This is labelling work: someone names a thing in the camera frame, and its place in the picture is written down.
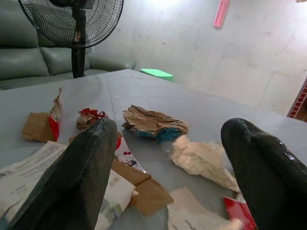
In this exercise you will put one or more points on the red-edged torn cardboard piece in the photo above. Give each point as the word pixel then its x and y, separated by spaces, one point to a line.
pixel 36 127

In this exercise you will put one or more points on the pink plastic strip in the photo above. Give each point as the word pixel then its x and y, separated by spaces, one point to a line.
pixel 220 14

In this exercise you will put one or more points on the white paper sheet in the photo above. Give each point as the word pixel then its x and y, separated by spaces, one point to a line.
pixel 192 213

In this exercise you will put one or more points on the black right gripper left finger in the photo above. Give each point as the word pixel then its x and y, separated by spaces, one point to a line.
pixel 72 179

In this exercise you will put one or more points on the green plastic stool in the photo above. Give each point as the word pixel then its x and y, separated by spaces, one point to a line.
pixel 156 73

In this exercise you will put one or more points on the cartoon-printed cardboard piece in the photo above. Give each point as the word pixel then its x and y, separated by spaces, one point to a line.
pixel 124 153

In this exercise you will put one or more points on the brown cardboard piece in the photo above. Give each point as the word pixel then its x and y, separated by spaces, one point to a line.
pixel 148 191

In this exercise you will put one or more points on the crumpled cream paper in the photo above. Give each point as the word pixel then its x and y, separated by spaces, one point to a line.
pixel 199 160

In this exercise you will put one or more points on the black standing fan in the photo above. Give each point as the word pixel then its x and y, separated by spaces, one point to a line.
pixel 72 21

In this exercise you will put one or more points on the newspaper sheet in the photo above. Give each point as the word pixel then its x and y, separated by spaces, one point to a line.
pixel 28 163

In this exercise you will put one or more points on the red cardboard piece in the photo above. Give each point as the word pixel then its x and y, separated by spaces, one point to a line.
pixel 239 210

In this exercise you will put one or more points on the red brick-patterned pillar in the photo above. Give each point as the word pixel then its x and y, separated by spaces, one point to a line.
pixel 299 100

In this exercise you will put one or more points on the folded newspaper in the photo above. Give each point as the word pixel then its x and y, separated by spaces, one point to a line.
pixel 117 191

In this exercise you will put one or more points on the crumpled red paper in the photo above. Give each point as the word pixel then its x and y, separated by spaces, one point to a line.
pixel 88 118

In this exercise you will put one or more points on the grey-green leather sofa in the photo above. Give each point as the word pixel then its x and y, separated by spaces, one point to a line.
pixel 21 62

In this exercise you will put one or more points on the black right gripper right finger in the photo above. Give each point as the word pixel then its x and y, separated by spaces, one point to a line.
pixel 263 179

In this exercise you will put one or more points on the crumpled brown blue cardboard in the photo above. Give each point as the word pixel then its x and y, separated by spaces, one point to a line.
pixel 148 122

